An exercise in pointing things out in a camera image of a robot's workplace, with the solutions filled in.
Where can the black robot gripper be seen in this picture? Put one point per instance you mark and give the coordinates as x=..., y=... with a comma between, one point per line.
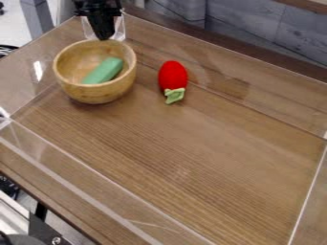
x=100, y=22

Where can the brown wooden bowl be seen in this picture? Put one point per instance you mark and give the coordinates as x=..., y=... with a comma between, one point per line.
x=78, y=58

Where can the green rectangular block stick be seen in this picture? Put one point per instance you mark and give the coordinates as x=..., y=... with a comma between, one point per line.
x=105, y=71

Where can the red felt strawberry toy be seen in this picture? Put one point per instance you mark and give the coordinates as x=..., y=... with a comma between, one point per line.
x=172, y=81

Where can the black table leg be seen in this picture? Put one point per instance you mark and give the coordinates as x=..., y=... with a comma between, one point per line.
x=40, y=211

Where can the clear acrylic tray enclosure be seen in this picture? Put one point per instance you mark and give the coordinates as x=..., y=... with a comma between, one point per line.
x=221, y=169

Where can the black metal bracket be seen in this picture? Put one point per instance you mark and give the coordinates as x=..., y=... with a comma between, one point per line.
x=44, y=233

